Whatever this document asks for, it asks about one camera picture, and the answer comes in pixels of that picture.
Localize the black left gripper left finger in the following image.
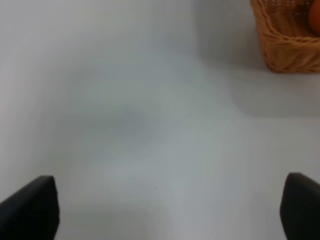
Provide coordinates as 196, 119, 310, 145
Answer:
0, 175, 60, 240

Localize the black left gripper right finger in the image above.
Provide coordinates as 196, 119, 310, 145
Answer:
279, 172, 320, 240

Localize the orange with stem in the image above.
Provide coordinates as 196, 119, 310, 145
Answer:
308, 0, 320, 35

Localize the woven wicker basket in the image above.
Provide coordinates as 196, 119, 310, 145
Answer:
250, 0, 320, 74

